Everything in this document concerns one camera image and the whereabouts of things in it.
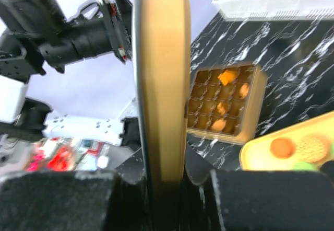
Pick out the yellow cookie tray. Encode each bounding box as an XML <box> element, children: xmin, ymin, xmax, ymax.
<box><xmin>239</xmin><ymin>111</ymin><xmax>333</xmax><ymax>171</ymax></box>

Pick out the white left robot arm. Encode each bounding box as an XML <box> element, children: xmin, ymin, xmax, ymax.
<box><xmin>1</xmin><ymin>0</ymin><xmax>132</xmax><ymax>145</ymax></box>

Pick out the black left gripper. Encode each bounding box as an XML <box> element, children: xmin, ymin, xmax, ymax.
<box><xmin>1</xmin><ymin>0</ymin><xmax>132</xmax><ymax>74</ymax></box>

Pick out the brown compartment cookie box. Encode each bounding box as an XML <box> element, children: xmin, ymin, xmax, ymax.
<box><xmin>187</xmin><ymin>62</ymin><xmax>268</xmax><ymax>145</ymax></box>

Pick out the silver tin lid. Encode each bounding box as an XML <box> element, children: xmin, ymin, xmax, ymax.
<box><xmin>132</xmin><ymin>0</ymin><xmax>191</xmax><ymax>230</ymax></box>

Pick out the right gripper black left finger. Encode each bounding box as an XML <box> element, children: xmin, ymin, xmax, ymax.
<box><xmin>1</xmin><ymin>160</ymin><xmax>149</xmax><ymax>230</ymax></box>

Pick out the orange fish cookie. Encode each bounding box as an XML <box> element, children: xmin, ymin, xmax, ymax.
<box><xmin>218</xmin><ymin>70</ymin><xmax>239</xmax><ymax>86</ymax></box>

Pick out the green macaron cookie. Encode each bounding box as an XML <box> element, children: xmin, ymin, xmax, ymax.
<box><xmin>292</xmin><ymin>161</ymin><xmax>318</xmax><ymax>171</ymax></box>

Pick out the orange flower cookie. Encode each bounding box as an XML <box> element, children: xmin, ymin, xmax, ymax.
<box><xmin>239</xmin><ymin>83</ymin><xmax>249</xmax><ymax>99</ymax></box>

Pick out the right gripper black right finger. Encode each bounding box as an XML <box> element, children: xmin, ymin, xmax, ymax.
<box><xmin>182</xmin><ymin>149</ymin><xmax>333</xmax><ymax>230</ymax></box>

